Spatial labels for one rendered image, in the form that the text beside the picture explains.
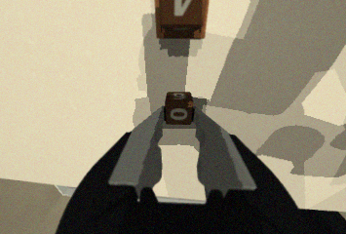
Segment brown wooden tray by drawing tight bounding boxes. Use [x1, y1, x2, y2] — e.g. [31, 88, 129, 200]
[155, 0, 210, 39]

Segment brown number cube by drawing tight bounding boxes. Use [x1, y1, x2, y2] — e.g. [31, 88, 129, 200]
[159, 0, 207, 31]
[165, 92, 194, 125]

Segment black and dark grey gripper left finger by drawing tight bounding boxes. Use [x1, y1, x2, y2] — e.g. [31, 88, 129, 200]
[56, 105, 166, 234]

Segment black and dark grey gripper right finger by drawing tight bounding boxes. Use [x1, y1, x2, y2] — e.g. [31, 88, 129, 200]
[192, 106, 312, 234]

